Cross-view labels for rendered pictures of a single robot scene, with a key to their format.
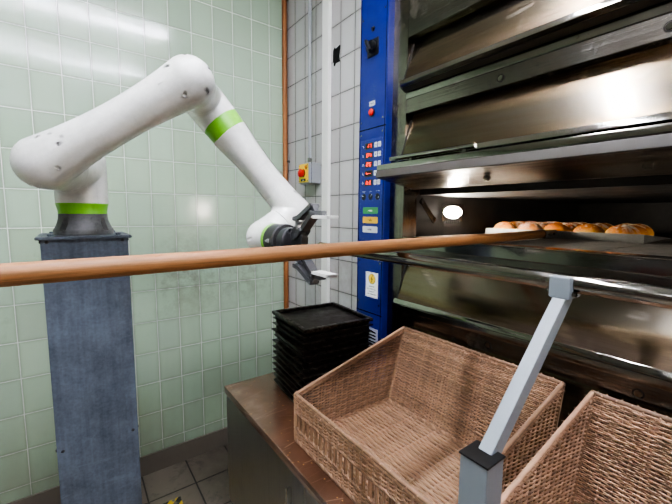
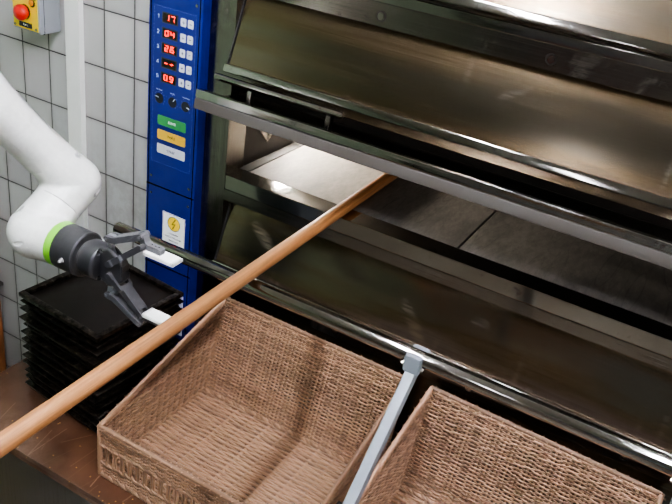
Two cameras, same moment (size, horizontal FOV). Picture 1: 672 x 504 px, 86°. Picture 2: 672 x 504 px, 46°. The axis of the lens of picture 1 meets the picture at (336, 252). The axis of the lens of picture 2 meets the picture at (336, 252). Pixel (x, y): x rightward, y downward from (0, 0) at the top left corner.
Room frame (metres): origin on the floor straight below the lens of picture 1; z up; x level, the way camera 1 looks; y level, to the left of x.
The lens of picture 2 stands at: (-0.38, 0.33, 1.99)
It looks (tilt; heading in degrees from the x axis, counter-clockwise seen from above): 29 degrees down; 332
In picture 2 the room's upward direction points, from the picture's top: 9 degrees clockwise
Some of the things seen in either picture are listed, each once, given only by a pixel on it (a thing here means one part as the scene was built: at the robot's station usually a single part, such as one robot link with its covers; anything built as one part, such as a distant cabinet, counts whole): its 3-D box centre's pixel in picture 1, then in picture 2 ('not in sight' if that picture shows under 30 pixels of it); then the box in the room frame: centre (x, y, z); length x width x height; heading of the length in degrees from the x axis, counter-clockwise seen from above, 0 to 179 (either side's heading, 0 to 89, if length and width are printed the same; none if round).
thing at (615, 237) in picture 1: (571, 232); not in sight; (1.49, -0.97, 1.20); 0.55 x 0.36 x 0.03; 37
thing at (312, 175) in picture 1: (309, 173); (35, 10); (1.82, 0.14, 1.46); 0.10 x 0.07 x 0.10; 36
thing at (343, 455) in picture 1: (416, 413); (255, 425); (0.94, -0.23, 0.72); 0.56 x 0.49 x 0.28; 36
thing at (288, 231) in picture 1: (295, 241); (107, 263); (0.96, 0.11, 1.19); 0.09 x 0.07 x 0.08; 37
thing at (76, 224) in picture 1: (83, 223); not in sight; (1.11, 0.78, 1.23); 0.26 x 0.15 x 0.06; 37
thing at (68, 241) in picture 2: (283, 239); (80, 250); (1.02, 0.15, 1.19); 0.12 x 0.06 x 0.09; 127
